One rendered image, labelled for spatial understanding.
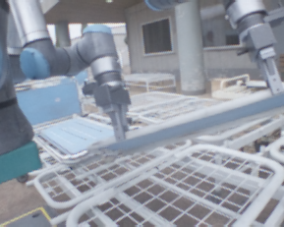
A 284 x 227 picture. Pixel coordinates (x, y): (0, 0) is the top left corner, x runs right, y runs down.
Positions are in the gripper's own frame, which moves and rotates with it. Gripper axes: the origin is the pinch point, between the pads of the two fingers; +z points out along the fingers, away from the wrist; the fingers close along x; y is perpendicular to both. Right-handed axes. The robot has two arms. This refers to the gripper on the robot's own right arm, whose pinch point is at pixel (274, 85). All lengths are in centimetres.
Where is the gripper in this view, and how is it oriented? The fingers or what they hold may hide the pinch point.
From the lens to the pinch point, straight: 58.4
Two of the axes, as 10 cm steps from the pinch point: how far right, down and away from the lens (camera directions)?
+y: -8.9, 2.9, 3.6
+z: 2.6, 9.6, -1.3
